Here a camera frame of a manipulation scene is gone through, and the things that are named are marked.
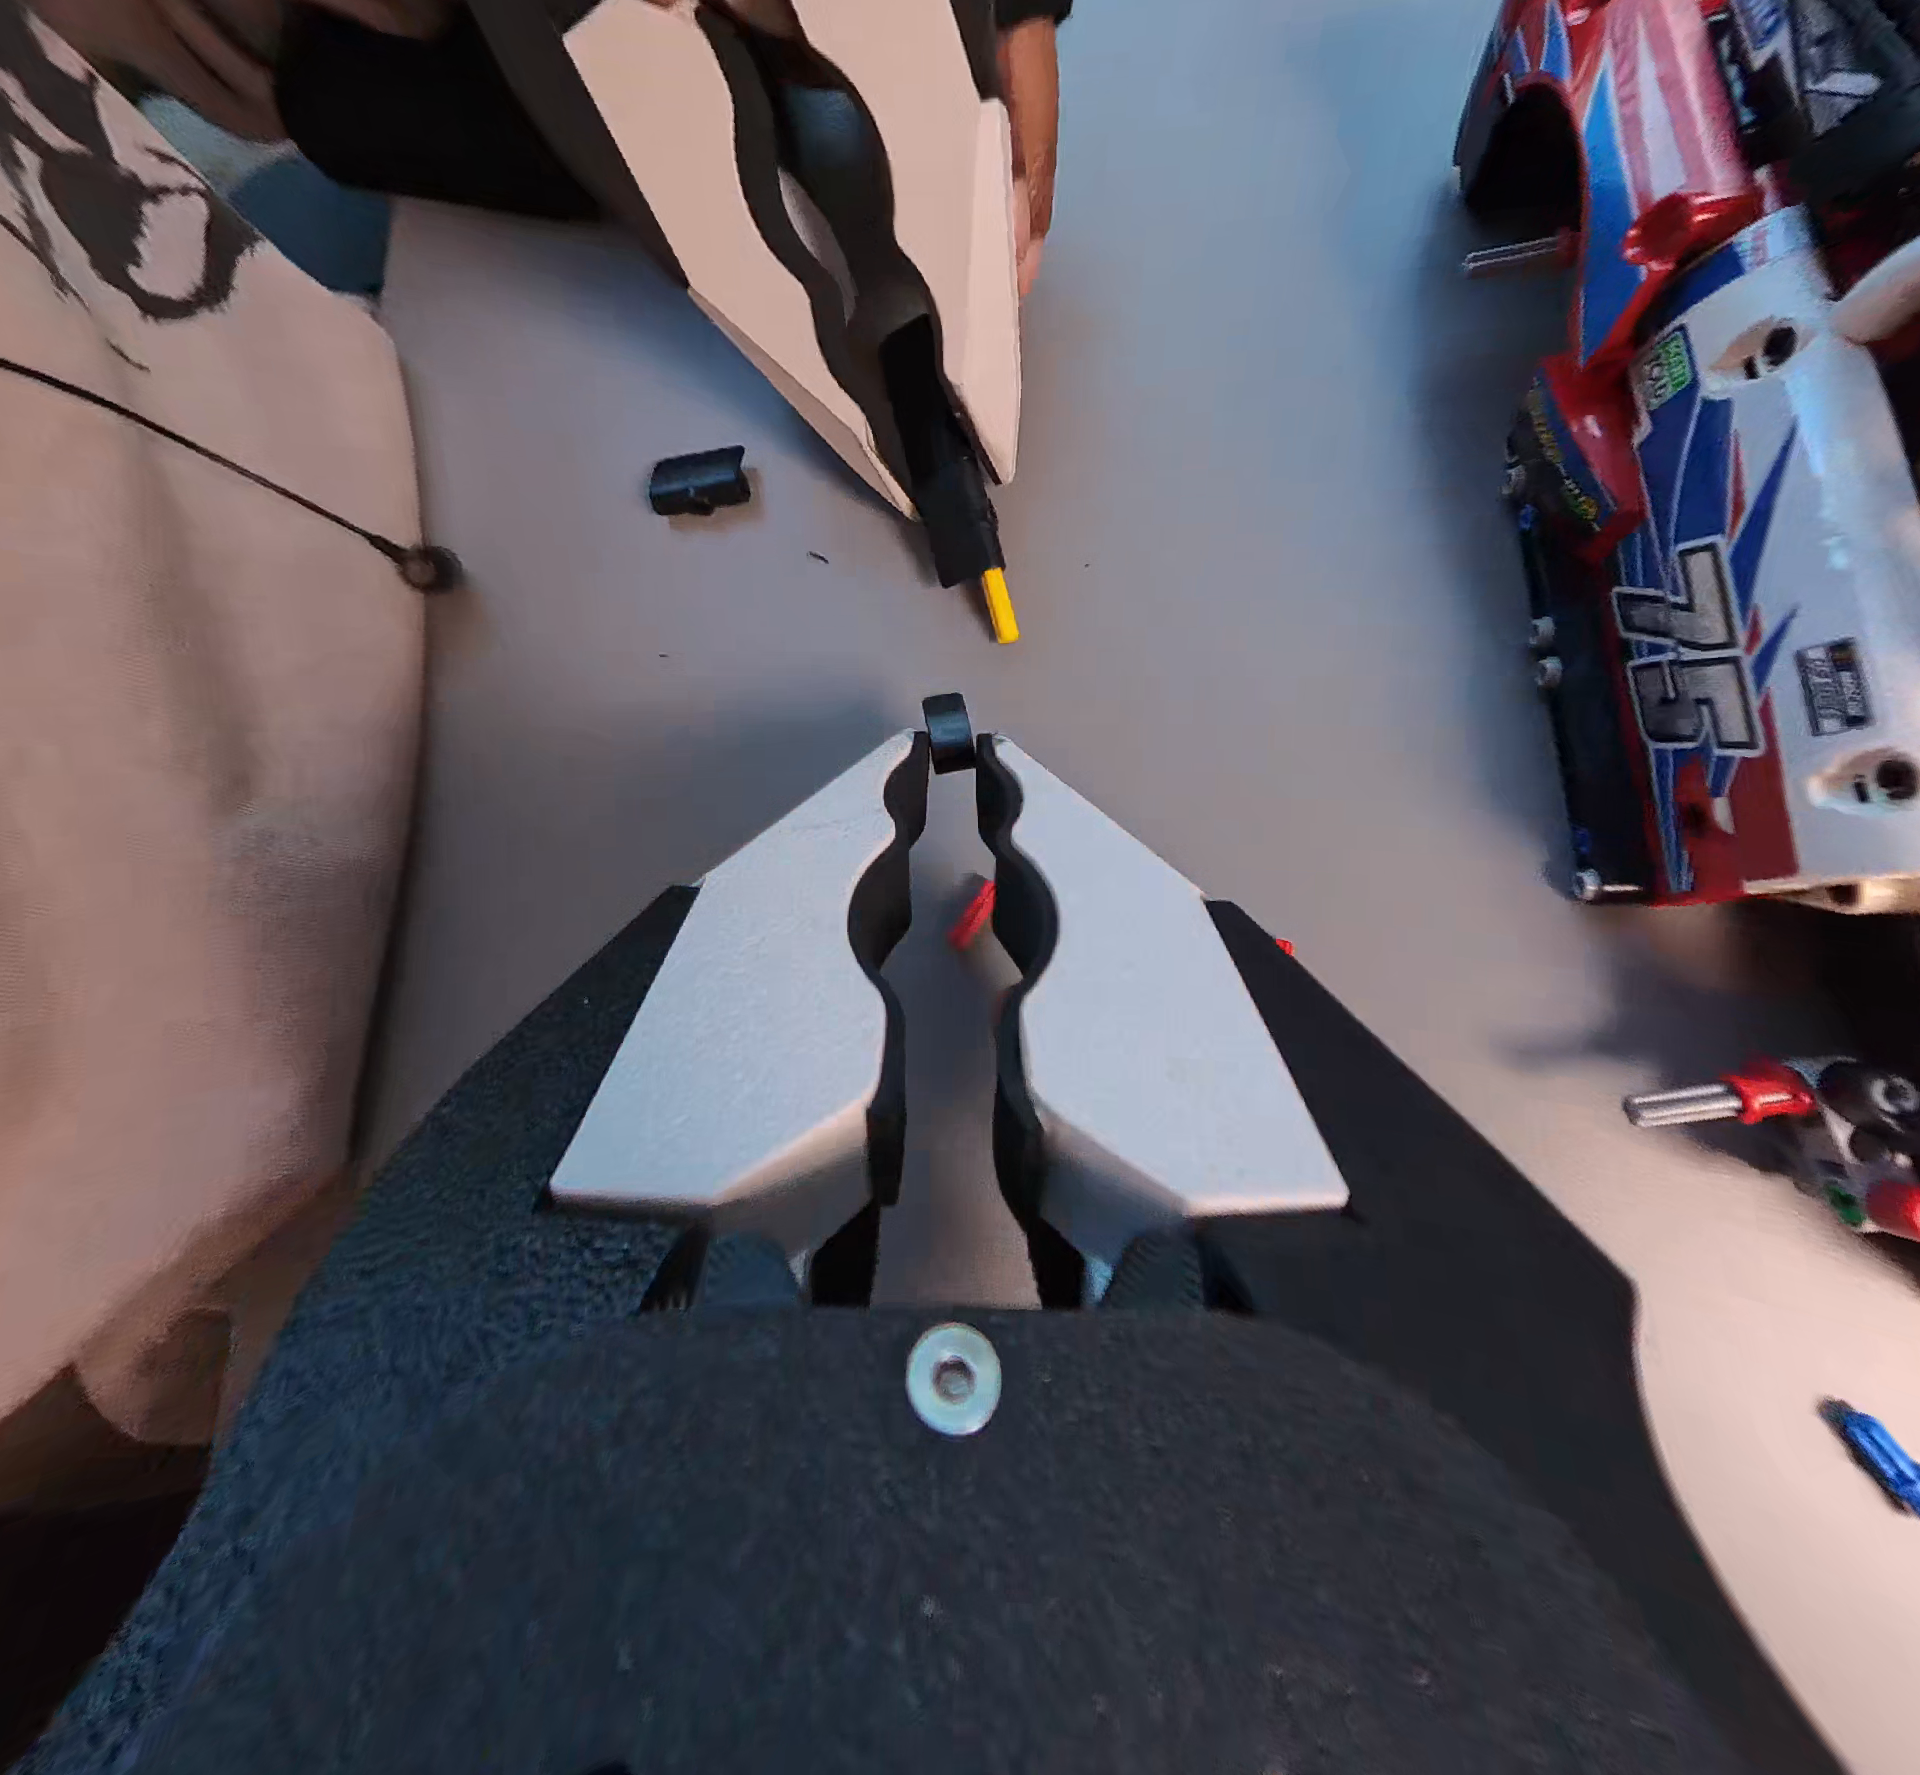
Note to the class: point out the blue lego pin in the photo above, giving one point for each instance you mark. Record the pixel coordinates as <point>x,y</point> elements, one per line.
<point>1871,1453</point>

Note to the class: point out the black lego connector piece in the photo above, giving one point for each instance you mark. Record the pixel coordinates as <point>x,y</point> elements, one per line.
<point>700,481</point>

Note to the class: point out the black lego cylinder piece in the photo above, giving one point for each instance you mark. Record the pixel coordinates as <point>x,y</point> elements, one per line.
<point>944,485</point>

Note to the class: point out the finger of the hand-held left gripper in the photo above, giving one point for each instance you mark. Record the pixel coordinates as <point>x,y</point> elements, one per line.
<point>901,5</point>
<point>676,139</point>

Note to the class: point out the small black lego bush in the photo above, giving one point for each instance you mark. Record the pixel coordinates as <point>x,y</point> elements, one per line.
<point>947,732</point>

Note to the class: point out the yellow lego axle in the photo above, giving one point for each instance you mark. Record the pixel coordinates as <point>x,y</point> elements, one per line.
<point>999,602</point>

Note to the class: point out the person's left hand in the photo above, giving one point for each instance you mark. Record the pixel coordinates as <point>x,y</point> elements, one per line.
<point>1034,126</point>

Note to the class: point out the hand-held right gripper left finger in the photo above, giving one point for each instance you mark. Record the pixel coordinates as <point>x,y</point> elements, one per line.
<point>735,1039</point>

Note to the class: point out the black earbud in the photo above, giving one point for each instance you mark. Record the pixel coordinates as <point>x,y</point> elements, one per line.
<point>429,568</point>

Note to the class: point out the red white blue lego car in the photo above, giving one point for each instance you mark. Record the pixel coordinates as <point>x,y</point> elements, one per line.
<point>1696,575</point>

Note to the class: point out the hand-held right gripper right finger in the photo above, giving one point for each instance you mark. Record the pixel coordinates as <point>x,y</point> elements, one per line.
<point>1169,1039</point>

